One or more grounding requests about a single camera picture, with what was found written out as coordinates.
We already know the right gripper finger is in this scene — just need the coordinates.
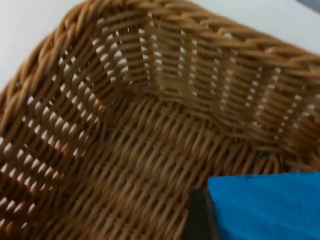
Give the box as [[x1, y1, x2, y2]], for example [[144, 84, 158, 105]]
[[181, 188, 221, 240]]

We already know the blue cube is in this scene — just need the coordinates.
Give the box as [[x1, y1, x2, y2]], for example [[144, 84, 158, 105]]
[[207, 171, 320, 240]]

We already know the pale brown wicker basket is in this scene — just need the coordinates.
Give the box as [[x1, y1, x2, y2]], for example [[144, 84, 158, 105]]
[[0, 0, 320, 240]]

